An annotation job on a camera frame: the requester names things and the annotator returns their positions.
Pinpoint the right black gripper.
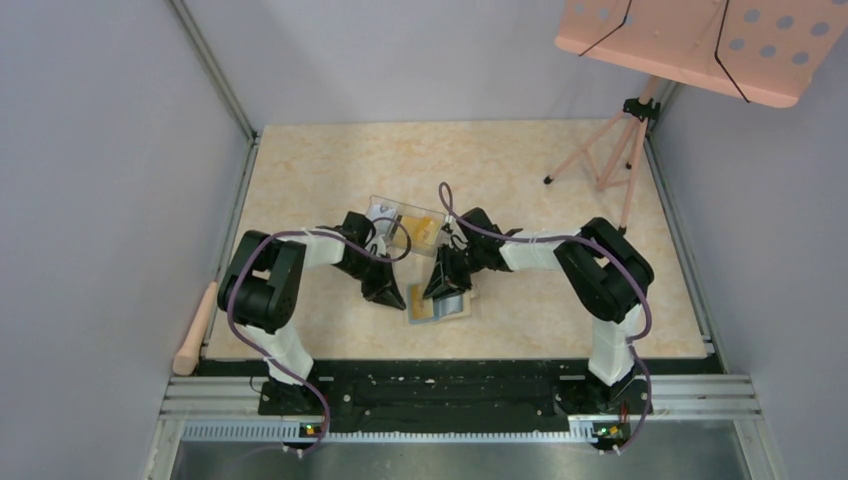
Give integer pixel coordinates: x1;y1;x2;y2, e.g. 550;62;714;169
423;242;486;302

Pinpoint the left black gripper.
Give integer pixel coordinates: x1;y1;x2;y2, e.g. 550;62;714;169
333;252;406;310

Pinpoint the yellow credit card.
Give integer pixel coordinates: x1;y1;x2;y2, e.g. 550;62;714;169
409;284;434;320

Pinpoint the clear plastic card box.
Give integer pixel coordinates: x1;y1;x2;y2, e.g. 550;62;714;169
365;195;446;257

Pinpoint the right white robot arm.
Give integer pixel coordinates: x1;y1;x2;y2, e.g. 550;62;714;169
421;207;655;413

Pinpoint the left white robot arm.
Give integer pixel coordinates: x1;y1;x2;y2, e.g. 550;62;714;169
217;212;406;415

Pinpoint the yellow card stack in box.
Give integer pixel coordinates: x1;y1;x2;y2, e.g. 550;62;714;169
402;216;438;251

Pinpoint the grey credit card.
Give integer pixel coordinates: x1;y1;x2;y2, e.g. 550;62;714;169
366;202;398;228

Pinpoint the pink music stand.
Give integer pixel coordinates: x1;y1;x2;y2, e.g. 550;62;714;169
543;0;847;232

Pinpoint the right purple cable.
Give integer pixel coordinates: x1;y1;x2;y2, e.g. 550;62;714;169
437;182;657;455

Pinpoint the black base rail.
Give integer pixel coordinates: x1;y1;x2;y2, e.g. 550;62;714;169
258;360;653;434

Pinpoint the wooden mallet handle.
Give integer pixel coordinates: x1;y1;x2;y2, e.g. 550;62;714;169
172;281;218;376

